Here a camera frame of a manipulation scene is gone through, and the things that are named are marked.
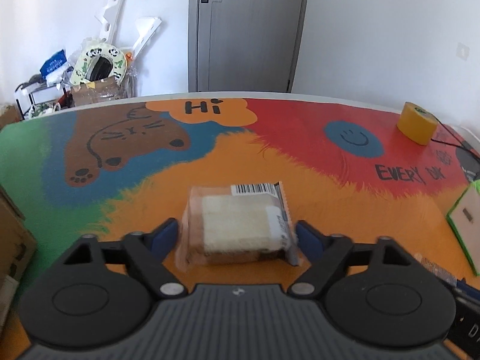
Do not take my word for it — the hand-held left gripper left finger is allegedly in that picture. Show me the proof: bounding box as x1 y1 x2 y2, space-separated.
59 217 189 299

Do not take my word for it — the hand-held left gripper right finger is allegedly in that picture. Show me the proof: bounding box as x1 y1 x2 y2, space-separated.
287 220 421 298

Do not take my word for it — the clear sandwich pack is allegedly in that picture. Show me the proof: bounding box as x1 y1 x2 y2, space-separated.
175 182 301 271

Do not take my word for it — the brown cardboard box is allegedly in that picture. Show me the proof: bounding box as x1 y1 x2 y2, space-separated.
0 185 38 325

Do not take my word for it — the colourful cartoon table mat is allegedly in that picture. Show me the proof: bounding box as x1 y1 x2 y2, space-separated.
0 97 480 346

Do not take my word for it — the green tissue box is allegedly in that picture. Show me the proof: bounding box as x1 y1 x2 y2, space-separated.
446 179 480 276

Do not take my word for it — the yellow tape roll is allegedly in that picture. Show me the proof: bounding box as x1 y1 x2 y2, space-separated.
397 101 438 146

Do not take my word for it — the printed cardboard box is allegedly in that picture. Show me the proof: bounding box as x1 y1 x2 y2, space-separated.
70 76 126 106

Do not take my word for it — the black shoe rack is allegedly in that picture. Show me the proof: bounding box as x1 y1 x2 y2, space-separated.
14 82 74 121

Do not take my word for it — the short white foam board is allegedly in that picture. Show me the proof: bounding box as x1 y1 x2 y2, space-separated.
129 17 163 59

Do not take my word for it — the blue and white bag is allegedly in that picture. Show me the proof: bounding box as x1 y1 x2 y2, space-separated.
40 49 69 80

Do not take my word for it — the grey door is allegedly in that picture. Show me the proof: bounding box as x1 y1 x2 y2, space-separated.
187 0 313 94

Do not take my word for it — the tall white foam board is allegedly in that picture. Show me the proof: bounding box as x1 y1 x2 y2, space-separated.
94 0 134 46

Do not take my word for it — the panda print seat ring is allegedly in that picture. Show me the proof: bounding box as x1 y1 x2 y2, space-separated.
71 42 129 86

